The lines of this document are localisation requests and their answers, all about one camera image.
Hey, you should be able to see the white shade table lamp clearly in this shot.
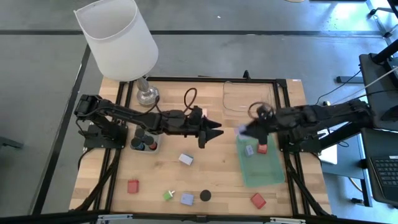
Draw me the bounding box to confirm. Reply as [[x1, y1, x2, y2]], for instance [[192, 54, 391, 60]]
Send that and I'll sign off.
[[73, 0, 161, 107]]

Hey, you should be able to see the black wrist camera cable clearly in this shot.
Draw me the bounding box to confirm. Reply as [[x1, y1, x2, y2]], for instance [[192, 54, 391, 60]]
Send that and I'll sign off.
[[248, 101, 276, 121], [183, 87, 198, 114]]

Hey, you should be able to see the white sheet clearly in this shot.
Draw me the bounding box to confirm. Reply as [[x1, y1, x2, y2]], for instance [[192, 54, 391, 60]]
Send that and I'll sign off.
[[318, 144, 338, 165]]

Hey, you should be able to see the black laptop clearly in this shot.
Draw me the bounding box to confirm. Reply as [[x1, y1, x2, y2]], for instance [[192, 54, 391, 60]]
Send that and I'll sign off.
[[361, 127, 398, 207]]

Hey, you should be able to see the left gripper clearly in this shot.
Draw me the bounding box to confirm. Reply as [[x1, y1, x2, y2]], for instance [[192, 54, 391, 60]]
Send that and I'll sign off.
[[183, 105, 224, 149]]

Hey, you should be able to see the dark floor object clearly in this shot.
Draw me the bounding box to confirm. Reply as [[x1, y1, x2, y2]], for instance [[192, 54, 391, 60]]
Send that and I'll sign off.
[[0, 136, 24, 149]]

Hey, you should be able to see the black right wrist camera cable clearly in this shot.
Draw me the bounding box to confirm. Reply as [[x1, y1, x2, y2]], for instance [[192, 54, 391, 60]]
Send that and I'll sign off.
[[248, 101, 276, 121]]

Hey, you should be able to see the office chair base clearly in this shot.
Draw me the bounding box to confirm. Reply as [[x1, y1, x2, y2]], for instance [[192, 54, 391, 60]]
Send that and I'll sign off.
[[368, 0, 398, 40]]

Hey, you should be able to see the black aluminium rig frame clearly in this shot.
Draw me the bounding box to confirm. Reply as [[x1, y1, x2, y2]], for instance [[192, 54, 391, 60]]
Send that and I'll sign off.
[[70, 76, 332, 218]]

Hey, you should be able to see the grey stand foot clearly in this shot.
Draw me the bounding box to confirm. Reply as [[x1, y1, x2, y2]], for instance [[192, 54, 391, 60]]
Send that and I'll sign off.
[[335, 75, 364, 84]]

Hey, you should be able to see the clear plastic tray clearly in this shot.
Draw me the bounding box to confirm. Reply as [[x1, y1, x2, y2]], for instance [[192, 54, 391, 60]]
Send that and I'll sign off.
[[222, 81, 274, 118]]

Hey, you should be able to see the silver metal bracket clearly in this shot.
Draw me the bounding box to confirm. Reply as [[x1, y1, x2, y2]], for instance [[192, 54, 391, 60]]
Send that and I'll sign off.
[[269, 217, 307, 224], [98, 213, 134, 223]]

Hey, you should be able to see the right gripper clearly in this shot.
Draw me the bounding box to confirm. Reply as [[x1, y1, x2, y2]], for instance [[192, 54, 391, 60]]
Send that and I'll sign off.
[[241, 105, 281, 146]]

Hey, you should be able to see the black support beam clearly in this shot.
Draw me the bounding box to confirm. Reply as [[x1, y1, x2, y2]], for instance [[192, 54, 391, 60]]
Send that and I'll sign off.
[[322, 123, 374, 150]]

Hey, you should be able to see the white cable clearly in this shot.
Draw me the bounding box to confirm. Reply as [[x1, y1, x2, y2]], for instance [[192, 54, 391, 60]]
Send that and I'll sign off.
[[338, 66, 398, 105]]

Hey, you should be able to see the black equipment stand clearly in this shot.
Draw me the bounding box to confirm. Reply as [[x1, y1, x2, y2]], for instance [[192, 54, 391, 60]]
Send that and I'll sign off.
[[359, 39, 398, 131]]

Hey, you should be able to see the grey plastic bin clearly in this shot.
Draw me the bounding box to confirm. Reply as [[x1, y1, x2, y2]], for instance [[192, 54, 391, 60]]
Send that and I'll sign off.
[[128, 124, 162, 155]]

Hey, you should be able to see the green translucent tray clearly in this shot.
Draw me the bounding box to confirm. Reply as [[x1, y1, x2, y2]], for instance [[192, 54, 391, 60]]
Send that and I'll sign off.
[[235, 133, 286, 189]]

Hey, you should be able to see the lavender block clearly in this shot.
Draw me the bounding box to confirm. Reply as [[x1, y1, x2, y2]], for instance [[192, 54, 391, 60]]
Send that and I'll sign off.
[[178, 152, 195, 166]]

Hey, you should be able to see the black left wrist camera cable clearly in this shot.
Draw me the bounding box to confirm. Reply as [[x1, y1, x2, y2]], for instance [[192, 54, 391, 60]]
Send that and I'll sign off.
[[183, 87, 198, 114]]

